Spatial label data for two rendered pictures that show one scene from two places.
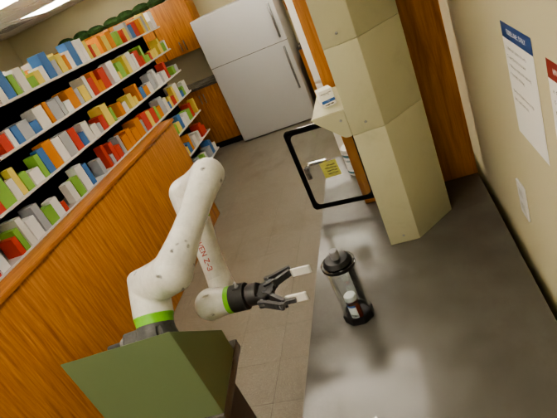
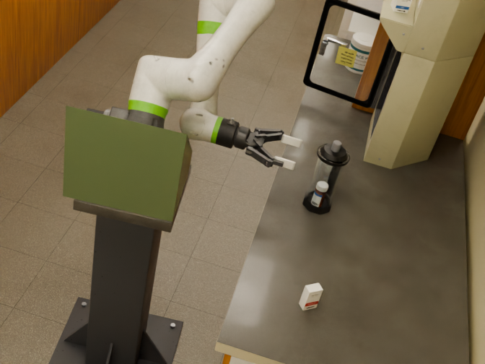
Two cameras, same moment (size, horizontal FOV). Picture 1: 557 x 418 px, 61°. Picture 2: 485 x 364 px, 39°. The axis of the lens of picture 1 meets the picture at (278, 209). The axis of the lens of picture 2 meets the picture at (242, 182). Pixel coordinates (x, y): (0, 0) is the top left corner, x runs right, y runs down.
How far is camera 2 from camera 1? 0.93 m
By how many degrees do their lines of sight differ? 17
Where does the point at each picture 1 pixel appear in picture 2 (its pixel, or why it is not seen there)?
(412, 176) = (422, 115)
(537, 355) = (443, 301)
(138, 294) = (151, 79)
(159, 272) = (193, 76)
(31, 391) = not seen: outside the picture
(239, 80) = not seen: outside the picture
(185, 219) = (229, 39)
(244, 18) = not seen: outside the picture
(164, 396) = (133, 182)
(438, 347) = (373, 261)
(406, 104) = (460, 54)
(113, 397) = (89, 158)
